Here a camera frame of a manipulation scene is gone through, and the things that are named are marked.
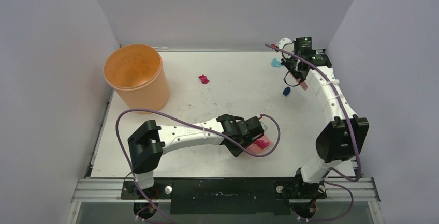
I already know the pink plastic dustpan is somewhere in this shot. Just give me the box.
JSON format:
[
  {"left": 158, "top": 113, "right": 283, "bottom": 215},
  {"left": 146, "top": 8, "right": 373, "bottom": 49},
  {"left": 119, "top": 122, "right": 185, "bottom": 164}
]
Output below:
[{"left": 244, "top": 135, "right": 274, "bottom": 157}]

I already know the orange plastic bucket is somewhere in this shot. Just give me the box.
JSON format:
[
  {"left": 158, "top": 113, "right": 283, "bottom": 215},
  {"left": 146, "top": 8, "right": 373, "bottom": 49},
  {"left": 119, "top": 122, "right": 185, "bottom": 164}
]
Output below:
[{"left": 104, "top": 44, "right": 170, "bottom": 111}]

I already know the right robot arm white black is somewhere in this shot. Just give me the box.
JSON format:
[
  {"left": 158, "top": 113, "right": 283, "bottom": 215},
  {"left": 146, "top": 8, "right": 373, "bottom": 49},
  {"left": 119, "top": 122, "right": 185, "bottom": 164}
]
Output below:
[{"left": 275, "top": 37, "right": 369, "bottom": 199}]

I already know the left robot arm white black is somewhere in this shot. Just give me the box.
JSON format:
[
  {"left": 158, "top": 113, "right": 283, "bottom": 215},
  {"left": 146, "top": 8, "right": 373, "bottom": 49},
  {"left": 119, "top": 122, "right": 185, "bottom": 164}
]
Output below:
[{"left": 128, "top": 114, "right": 267, "bottom": 199}]

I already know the magenta paper scrap right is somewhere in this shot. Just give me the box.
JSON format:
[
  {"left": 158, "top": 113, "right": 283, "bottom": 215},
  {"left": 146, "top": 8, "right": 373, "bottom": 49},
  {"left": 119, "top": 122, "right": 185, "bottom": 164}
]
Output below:
[{"left": 253, "top": 139, "right": 271, "bottom": 150}]

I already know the magenta paper scrap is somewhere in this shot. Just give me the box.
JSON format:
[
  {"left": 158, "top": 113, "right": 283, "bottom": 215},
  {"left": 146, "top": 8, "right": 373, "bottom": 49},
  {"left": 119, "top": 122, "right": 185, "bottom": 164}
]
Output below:
[
  {"left": 253, "top": 139, "right": 271, "bottom": 150},
  {"left": 198, "top": 74, "right": 210, "bottom": 84}
]

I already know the teal paper scrap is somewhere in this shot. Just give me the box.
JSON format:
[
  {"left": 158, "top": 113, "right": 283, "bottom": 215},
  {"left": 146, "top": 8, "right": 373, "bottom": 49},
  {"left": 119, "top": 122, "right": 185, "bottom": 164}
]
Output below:
[{"left": 271, "top": 58, "right": 283, "bottom": 68}]

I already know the dark blue paper scrap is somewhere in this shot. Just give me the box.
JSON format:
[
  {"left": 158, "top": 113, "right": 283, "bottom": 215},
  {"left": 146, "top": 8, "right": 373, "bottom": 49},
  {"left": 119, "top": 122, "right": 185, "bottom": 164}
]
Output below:
[{"left": 282, "top": 86, "right": 291, "bottom": 97}]

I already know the magenta paper scrap upper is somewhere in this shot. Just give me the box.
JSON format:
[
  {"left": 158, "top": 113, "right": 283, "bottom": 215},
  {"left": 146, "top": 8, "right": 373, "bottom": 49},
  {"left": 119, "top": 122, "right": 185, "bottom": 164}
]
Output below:
[{"left": 198, "top": 74, "right": 210, "bottom": 84}]

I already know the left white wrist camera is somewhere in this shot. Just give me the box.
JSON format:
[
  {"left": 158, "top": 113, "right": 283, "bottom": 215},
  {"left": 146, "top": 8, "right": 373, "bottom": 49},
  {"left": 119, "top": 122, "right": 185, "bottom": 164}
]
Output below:
[{"left": 258, "top": 115, "right": 268, "bottom": 132}]

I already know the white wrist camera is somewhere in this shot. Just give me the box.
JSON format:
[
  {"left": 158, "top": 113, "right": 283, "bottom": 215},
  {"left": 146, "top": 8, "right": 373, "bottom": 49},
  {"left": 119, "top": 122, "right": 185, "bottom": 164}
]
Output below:
[
  {"left": 275, "top": 37, "right": 295, "bottom": 53},
  {"left": 258, "top": 115, "right": 268, "bottom": 132}
]

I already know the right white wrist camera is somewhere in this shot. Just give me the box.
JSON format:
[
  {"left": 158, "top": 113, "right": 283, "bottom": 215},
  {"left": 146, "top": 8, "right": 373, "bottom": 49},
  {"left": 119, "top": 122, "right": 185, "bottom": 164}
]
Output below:
[{"left": 275, "top": 37, "right": 295, "bottom": 53}]

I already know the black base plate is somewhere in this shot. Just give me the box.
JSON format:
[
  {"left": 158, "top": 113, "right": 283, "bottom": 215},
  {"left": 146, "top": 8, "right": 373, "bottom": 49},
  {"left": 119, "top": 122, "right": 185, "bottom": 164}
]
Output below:
[{"left": 120, "top": 177, "right": 327, "bottom": 215}]

